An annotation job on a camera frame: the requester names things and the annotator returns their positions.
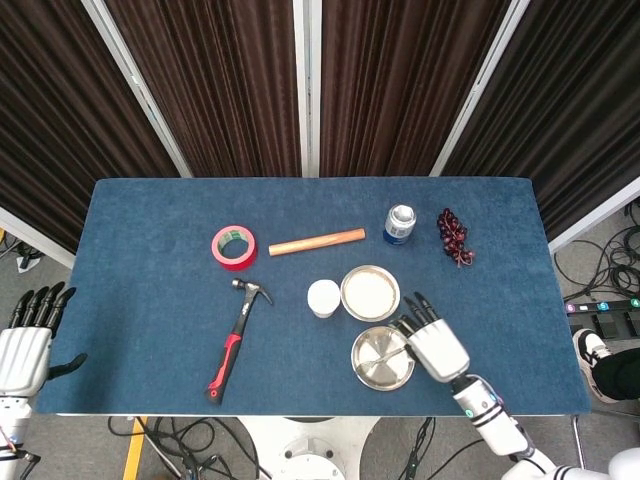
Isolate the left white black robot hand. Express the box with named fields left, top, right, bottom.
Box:
left=0, top=281, right=89, bottom=399

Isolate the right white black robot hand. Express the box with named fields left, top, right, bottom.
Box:
left=388, top=292, right=471, bottom=385

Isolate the small dark metal spoon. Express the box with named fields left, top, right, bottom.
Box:
left=360, top=347, right=409, bottom=372

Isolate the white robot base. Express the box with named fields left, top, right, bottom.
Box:
left=234, top=415, right=381, bottom=480

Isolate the metal bowl with rim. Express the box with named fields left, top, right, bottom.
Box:
left=339, top=264, right=402, bottom=322

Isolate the white paper cup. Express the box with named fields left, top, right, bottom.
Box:
left=306, top=279, right=341, bottom=320

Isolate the empty steel plate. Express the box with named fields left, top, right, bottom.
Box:
left=350, top=325, right=418, bottom=392

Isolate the purple grape bunch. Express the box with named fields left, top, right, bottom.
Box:
left=437, top=208, right=477, bottom=271

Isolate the blue white tin can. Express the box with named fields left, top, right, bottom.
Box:
left=382, top=203, right=418, bottom=247

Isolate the blue table cloth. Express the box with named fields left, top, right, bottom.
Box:
left=35, top=177, right=594, bottom=417

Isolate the yellow floor tape strip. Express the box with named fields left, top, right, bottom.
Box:
left=122, top=415, right=149, bottom=480

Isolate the white black shoe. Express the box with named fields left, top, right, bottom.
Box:
left=572, top=328, right=614, bottom=374

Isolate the wooden rolling stick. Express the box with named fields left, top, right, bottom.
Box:
left=268, top=227, right=368, bottom=258

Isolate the black foot pedal board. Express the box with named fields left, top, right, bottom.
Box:
left=563, top=297, right=640, bottom=344

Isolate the black trouser leg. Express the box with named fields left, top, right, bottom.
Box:
left=594, top=348, right=640, bottom=402

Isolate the black red claw hammer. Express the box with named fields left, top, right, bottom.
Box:
left=205, top=277, right=275, bottom=406

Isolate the red tape roll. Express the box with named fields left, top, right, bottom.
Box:
left=210, top=224, right=260, bottom=273

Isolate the brown fabric partition panel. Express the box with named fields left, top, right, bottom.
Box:
left=292, top=0, right=531, bottom=179
left=429, top=0, right=640, bottom=256
left=0, top=0, right=194, bottom=269
left=82, top=0, right=321, bottom=180

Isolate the black floor cable bundle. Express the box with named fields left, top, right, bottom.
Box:
left=107, top=415, right=266, bottom=480
left=553, top=199, right=640, bottom=304

